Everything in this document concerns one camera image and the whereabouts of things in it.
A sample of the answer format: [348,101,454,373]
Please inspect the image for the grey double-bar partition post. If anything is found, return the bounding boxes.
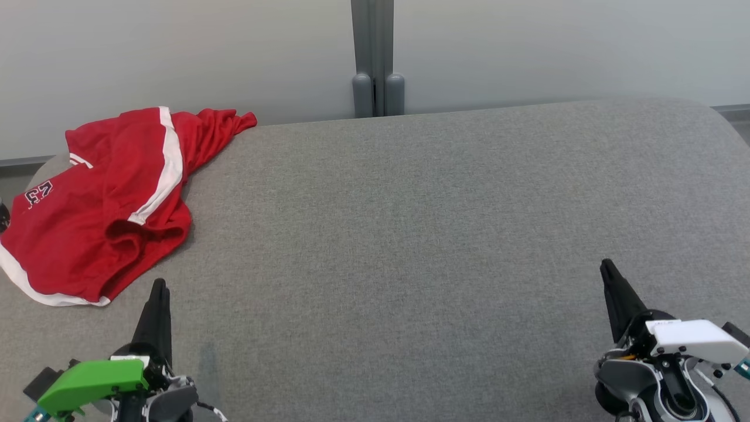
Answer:
[350,0,406,118]

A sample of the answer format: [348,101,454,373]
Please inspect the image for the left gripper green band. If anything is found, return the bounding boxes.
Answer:
[36,278,179,422]

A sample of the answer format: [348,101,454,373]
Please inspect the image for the red shorts white trim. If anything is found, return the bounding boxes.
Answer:
[0,107,194,307]

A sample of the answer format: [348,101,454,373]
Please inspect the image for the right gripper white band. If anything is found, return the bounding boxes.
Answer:
[600,258,750,367]

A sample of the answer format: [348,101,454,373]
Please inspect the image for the red shirt white striped sleeves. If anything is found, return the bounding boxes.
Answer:
[66,107,258,176]

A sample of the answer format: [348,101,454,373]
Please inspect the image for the thin striped left arm cable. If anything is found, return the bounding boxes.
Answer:
[196,400,229,422]

